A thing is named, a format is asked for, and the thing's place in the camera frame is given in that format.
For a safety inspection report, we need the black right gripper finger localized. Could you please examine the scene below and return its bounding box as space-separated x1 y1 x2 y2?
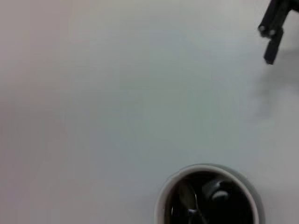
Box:
258 0 299 65

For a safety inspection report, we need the grey ceramic cup with coffee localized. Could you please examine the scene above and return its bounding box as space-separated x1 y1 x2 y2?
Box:
153 163 264 224

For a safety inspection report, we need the pink handled metal spoon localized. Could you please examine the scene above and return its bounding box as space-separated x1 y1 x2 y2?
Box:
178 184 204 224

